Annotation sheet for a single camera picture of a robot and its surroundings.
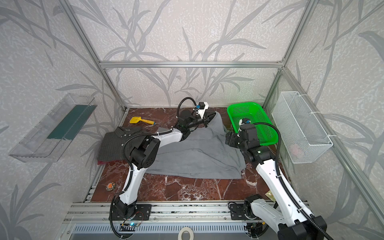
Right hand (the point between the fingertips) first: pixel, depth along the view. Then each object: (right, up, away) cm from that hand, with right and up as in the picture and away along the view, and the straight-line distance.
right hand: (231, 131), depth 78 cm
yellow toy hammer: (-66, +6, +34) cm, 75 cm away
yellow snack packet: (+21, -34, 0) cm, 40 cm away
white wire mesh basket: (+26, -1, -16) cm, 31 cm away
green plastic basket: (+25, +12, +35) cm, 45 cm away
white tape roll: (-23, -46, -9) cm, 52 cm away
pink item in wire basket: (+31, -9, -6) cm, 32 cm away
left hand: (-6, +12, +7) cm, 15 cm away
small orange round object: (-67, -31, +4) cm, 74 cm away
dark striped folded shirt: (-70, -10, +16) cm, 72 cm away
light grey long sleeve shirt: (-13, -16, +16) cm, 26 cm away
